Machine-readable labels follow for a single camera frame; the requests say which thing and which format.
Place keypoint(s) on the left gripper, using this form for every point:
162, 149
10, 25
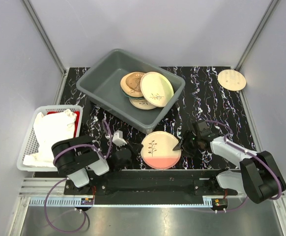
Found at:
136, 148

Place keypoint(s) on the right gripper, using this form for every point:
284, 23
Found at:
185, 149

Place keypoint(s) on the pink and cream plate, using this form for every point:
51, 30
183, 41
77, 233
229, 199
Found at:
157, 151

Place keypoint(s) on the cream and blue plate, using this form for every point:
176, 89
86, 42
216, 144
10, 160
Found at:
141, 104

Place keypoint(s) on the cream green plate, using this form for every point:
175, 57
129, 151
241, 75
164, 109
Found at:
156, 89

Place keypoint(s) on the cream leaf pattern plate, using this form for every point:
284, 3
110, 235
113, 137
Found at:
128, 90

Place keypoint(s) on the dark transparent glass plate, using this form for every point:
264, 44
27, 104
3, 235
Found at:
133, 81

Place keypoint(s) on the grey plastic bin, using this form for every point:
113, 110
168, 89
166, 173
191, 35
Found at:
101, 83

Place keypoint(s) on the beige wooden round plate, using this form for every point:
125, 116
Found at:
231, 80

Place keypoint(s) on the teal embossed plate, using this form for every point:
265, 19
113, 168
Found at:
125, 94

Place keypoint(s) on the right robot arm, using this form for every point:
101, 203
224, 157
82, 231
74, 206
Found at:
259, 176

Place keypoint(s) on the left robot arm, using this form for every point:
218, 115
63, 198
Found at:
73, 157

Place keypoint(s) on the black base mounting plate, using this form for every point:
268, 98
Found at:
176, 188

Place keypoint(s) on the white cloth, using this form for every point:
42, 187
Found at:
50, 129

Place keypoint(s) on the white plastic basket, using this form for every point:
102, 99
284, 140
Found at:
30, 143

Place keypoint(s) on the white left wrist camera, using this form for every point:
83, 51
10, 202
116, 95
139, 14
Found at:
116, 138

